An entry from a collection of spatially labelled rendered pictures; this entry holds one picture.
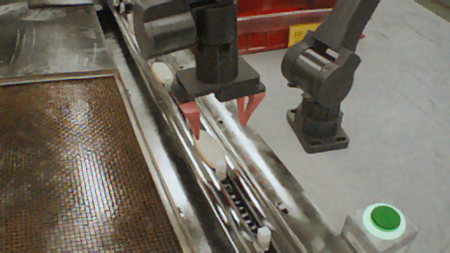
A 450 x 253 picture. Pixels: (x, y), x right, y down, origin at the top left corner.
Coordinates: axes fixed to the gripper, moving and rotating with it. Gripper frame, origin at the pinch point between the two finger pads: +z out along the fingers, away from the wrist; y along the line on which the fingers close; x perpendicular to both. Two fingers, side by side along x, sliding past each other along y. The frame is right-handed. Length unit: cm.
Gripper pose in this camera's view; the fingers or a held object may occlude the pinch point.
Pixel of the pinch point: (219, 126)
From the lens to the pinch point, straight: 56.6
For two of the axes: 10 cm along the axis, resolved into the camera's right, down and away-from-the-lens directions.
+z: 0.2, 7.9, 6.2
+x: 4.0, 5.6, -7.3
